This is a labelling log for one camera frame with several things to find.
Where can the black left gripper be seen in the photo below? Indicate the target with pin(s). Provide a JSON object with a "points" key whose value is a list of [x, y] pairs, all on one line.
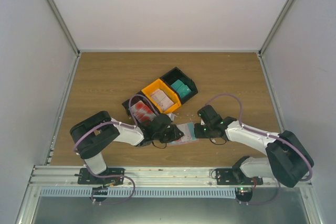
{"points": [[174, 136]]}

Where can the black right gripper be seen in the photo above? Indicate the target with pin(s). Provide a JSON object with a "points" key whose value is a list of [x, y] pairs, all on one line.
{"points": [[198, 134]]}

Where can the pink leather card holder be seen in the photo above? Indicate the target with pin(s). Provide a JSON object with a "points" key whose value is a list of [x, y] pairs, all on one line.
{"points": [[180, 143]]}

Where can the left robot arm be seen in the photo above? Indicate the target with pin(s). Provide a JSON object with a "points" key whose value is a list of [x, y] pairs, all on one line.
{"points": [[95, 133]]}

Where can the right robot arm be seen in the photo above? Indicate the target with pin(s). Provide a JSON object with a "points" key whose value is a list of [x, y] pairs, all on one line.
{"points": [[286, 160]]}

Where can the red circle card stack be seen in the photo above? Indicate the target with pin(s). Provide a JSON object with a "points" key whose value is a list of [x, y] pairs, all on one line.
{"points": [[142, 112]]}

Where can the black bin with red cards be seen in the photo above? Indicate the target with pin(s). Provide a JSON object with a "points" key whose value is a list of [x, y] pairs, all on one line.
{"points": [[140, 96]]}

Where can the white patterned card stack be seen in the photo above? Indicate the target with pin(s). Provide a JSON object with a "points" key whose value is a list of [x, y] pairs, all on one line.
{"points": [[161, 99]]}

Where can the teal card stack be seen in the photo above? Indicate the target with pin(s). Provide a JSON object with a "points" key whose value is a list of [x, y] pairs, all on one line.
{"points": [[181, 88]]}

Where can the black bin with teal cards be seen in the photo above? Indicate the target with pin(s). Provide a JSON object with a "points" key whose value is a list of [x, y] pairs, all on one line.
{"points": [[175, 74]]}

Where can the yellow plastic bin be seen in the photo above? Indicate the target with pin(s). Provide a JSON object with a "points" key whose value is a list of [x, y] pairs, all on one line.
{"points": [[159, 84]]}

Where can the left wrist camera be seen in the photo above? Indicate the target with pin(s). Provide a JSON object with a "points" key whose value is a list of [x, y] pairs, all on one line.
{"points": [[171, 116]]}

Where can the slotted cable duct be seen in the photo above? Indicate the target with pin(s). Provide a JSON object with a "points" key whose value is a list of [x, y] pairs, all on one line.
{"points": [[142, 192]]}

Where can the aluminium mounting rail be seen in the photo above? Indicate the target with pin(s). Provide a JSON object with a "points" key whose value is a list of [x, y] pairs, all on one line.
{"points": [[143, 176]]}

